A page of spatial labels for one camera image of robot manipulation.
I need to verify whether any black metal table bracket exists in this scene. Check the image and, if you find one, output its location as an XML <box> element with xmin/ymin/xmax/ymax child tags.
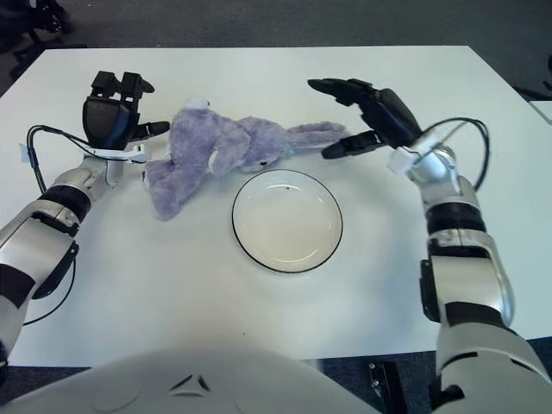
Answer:
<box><xmin>368</xmin><ymin>361</ymin><xmax>405</xmax><ymax>414</ymax></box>

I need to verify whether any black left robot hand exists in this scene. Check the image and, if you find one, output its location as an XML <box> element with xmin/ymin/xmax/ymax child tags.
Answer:
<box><xmin>81</xmin><ymin>71</ymin><xmax>172</xmax><ymax>152</ymax></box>

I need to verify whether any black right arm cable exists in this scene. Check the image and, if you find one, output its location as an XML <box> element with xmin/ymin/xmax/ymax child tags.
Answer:
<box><xmin>413</xmin><ymin>116</ymin><xmax>492</xmax><ymax>189</ymax></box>

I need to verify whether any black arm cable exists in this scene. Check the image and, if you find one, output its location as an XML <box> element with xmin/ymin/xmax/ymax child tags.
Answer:
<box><xmin>23</xmin><ymin>124</ymin><xmax>130</xmax><ymax>325</ymax></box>
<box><xmin>413</xmin><ymin>116</ymin><xmax>492</xmax><ymax>189</ymax></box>

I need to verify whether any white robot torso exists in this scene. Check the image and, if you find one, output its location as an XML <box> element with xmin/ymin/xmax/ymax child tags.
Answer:
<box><xmin>0</xmin><ymin>344</ymin><xmax>385</xmax><ymax>414</ymax></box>

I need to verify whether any purple plush teddy bear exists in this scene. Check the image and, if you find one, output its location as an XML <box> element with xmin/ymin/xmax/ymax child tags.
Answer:
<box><xmin>141</xmin><ymin>97</ymin><xmax>348</xmax><ymax>221</ymax></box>

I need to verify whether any white wrist mount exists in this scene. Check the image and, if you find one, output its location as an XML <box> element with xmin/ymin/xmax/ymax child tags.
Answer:
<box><xmin>386</xmin><ymin>133</ymin><xmax>436</xmax><ymax>173</ymax></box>
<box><xmin>84</xmin><ymin>144</ymin><xmax>150</xmax><ymax>166</ymax></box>

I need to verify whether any white right wrist mount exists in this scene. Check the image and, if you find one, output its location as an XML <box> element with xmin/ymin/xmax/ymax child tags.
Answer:
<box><xmin>386</xmin><ymin>133</ymin><xmax>436</xmax><ymax>173</ymax></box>

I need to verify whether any white left wrist mount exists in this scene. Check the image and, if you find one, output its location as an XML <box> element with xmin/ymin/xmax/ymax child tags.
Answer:
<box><xmin>84</xmin><ymin>144</ymin><xmax>150</xmax><ymax>166</ymax></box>

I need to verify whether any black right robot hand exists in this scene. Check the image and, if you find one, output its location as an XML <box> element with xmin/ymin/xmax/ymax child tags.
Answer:
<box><xmin>306</xmin><ymin>78</ymin><xmax>423</xmax><ymax>160</ymax></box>

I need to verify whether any white plate with black rim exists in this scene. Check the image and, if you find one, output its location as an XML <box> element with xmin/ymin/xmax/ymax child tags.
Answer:
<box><xmin>231</xmin><ymin>169</ymin><xmax>344</xmax><ymax>274</ymax></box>

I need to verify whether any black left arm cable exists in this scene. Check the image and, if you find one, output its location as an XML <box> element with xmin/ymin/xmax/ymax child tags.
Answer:
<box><xmin>23</xmin><ymin>124</ymin><xmax>130</xmax><ymax>325</ymax></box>

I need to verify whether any white side table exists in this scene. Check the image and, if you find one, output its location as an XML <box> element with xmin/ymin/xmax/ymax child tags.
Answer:
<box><xmin>532</xmin><ymin>99</ymin><xmax>552</xmax><ymax>124</ymax></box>

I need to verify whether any black office chair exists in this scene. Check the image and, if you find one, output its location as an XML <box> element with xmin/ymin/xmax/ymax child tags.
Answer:
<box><xmin>0</xmin><ymin>0</ymin><xmax>87</xmax><ymax>78</ymax></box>

